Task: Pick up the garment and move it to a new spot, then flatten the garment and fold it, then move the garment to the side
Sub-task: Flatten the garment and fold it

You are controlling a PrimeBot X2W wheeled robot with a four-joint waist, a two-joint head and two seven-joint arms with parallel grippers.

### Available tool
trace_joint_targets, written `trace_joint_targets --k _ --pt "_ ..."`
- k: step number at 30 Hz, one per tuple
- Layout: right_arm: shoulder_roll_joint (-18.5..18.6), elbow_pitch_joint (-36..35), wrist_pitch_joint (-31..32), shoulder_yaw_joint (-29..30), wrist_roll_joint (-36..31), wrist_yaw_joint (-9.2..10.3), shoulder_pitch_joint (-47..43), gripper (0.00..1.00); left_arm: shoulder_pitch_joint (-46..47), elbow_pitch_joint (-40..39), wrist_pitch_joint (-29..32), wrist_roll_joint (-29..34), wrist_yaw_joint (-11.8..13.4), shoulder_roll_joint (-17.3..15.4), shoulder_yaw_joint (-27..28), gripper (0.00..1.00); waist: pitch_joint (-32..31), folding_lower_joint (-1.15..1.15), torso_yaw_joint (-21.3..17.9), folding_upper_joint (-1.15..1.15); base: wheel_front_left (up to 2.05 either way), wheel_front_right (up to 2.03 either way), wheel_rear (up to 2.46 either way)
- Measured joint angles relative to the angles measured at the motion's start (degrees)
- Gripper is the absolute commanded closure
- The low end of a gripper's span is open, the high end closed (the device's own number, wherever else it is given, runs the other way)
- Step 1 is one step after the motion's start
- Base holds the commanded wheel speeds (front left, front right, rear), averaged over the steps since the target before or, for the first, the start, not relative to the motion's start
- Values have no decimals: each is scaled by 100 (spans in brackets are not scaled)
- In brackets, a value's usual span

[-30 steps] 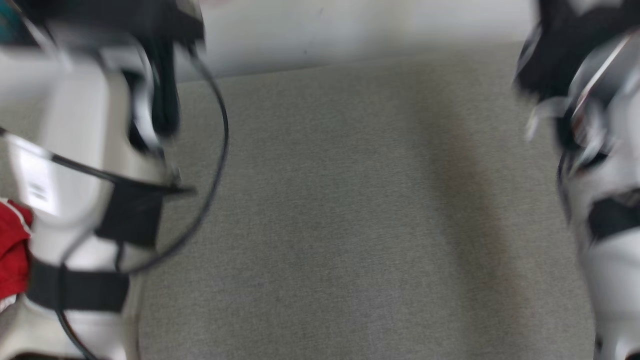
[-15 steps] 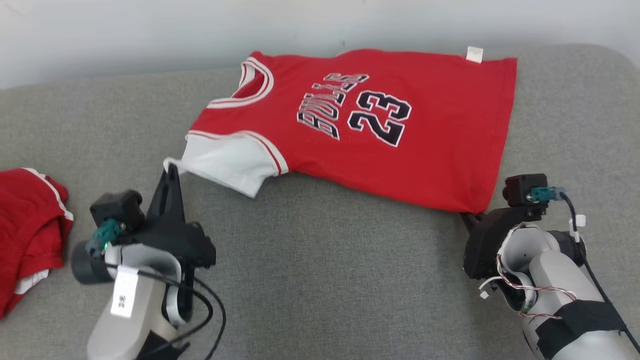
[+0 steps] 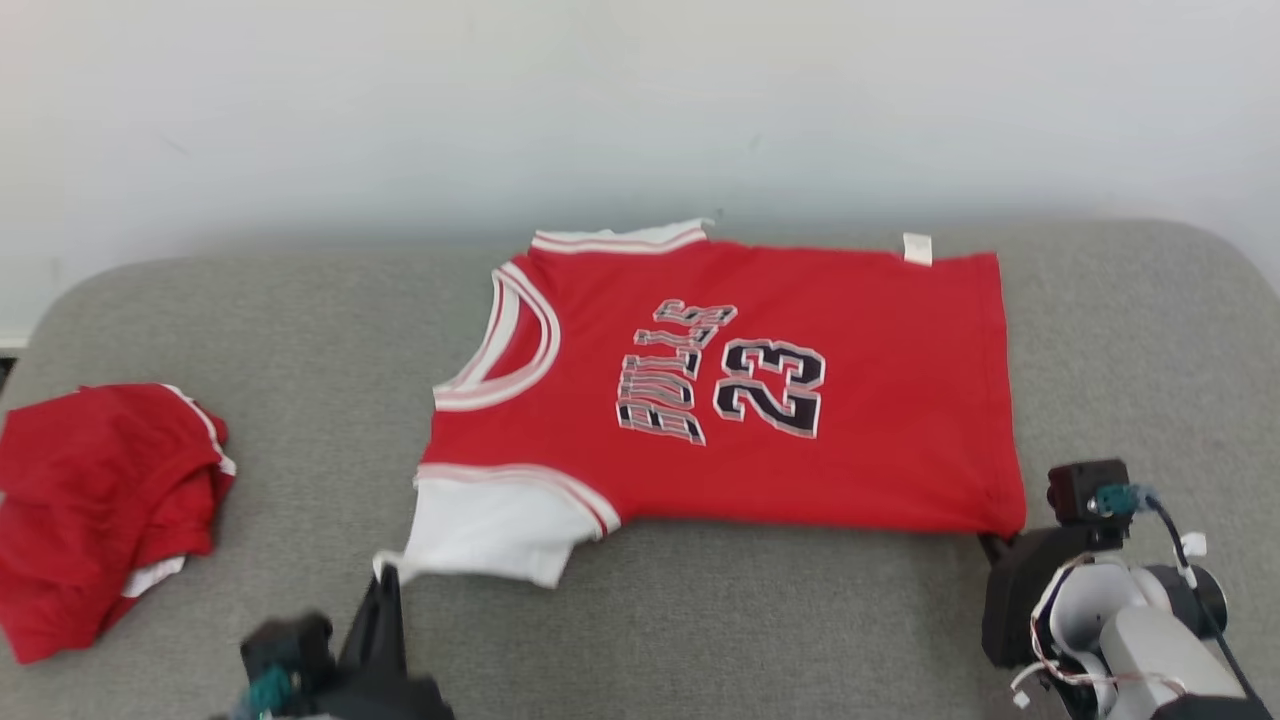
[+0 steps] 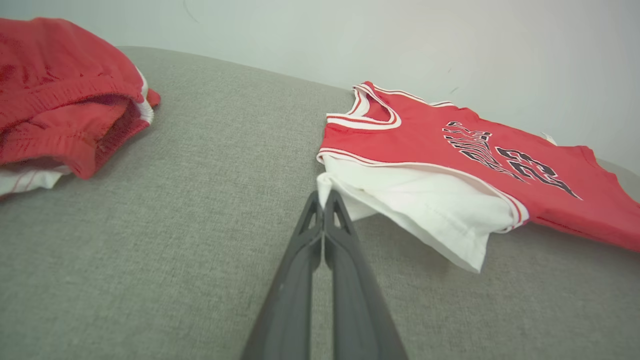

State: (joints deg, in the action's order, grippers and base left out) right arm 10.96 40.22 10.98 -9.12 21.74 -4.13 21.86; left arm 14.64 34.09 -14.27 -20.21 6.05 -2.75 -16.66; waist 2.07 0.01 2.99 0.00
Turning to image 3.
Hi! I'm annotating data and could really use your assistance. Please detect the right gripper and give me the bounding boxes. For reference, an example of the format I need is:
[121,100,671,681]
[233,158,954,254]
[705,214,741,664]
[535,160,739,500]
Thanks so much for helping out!
[978,523,1103,669]

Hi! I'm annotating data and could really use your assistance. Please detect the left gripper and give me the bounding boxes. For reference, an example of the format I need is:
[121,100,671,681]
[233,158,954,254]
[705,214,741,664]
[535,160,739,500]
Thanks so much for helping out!
[318,563,456,720]

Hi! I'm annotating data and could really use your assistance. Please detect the red Bulls 23 jersey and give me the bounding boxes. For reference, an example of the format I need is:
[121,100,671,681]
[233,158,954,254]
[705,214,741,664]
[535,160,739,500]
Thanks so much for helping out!
[373,217,1029,591]

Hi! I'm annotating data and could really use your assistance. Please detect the red shorts with white stripe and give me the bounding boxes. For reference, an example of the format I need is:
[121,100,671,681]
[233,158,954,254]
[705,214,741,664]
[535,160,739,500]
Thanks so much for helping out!
[0,383,239,666]

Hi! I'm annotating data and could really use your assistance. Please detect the grey fabric sofa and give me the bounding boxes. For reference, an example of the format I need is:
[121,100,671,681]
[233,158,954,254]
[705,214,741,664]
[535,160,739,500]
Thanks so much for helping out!
[0,220,1280,720]

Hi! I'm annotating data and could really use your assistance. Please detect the thin white red wire bundle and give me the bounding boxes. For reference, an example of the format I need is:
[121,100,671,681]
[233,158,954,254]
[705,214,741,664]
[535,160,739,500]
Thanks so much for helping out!
[1008,553,1183,709]

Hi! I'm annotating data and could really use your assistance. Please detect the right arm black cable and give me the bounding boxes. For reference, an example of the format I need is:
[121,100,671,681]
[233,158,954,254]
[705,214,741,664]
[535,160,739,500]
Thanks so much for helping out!
[1098,484,1256,701]

